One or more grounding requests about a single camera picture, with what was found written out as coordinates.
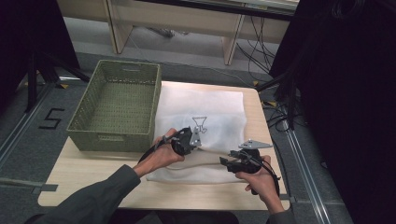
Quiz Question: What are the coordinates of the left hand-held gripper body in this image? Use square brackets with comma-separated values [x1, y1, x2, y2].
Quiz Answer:
[169, 125, 203, 157]

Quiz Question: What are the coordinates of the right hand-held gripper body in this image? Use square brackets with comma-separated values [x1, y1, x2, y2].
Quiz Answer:
[228, 138, 275, 175]

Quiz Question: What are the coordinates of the white mesh laundry bag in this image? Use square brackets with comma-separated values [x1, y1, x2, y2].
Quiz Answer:
[145, 84, 250, 185]

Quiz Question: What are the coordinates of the green woven basket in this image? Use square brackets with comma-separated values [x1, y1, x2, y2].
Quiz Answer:
[65, 59, 163, 154]

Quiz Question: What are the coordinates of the person's right hand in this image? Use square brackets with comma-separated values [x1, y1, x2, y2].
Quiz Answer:
[234, 154, 282, 215]

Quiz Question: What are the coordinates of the person's left hand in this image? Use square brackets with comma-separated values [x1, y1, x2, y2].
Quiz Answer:
[133, 127, 187, 179]

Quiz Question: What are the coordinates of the black tripod stand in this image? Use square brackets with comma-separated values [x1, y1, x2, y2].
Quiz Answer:
[256, 69, 301, 131]
[24, 50, 92, 114]

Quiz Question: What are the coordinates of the grey power strip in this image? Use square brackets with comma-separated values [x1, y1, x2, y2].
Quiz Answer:
[147, 26, 190, 39]

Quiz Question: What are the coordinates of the black curtain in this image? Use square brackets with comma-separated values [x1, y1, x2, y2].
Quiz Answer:
[269, 0, 396, 224]
[0, 0, 81, 108]

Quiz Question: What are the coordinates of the light wooden desk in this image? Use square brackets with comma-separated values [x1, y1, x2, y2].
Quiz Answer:
[55, 0, 301, 66]

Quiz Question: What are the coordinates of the left hand-held gripper cable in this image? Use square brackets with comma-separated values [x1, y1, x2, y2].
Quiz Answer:
[137, 126, 190, 164]

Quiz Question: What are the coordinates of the metal floor rail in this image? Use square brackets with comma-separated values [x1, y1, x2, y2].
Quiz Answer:
[283, 125, 332, 224]

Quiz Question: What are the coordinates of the bundle of black cables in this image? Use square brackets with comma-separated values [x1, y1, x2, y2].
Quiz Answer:
[235, 15, 281, 82]

